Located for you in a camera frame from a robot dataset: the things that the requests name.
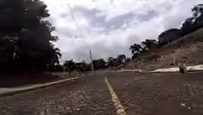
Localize row of trees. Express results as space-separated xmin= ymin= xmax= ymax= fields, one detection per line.
xmin=52 ymin=53 xmax=133 ymax=74

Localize pale pole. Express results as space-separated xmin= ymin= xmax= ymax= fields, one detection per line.
xmin=89 ymin=49 xmax=95 ymax=74

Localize yellow painted centre line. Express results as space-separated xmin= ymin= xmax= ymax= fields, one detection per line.
xmin=104 ymin=75 xmax=131 ymax=115

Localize brown cobblestone road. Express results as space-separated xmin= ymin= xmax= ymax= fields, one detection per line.
xmin=0 ymin=65 xmax=203 ymax=115

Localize bare earth verge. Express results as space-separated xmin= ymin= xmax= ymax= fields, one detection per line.
xmin=0 ymin=71 xmax=75 ymax=89

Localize pale concrete kerb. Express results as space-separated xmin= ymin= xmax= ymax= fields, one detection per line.
xmin=116 ymin=63 xmax=203 ymax=77
xmin=0 ymin=76 xmax=81 ymax=97

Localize large dark trees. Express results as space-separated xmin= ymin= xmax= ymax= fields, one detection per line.
xmin=0 ymin=0 xmax=63 ymax=80

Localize bare earth embankment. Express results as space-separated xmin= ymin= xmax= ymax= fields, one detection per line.
xmin=121 ymin=25 xmax=203 ymax=72

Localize trees on hilltop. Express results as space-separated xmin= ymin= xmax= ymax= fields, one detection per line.
xmin=126 ymin=2 xmax=203 ymax=60

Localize overhead wires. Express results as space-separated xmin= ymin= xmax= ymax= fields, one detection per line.
xmin=64 ymin=0 xmax=92 ymax=54

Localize short grey post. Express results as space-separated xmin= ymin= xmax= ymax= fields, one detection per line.
xmin=178 ymin=62 xmax=188 ymax=74

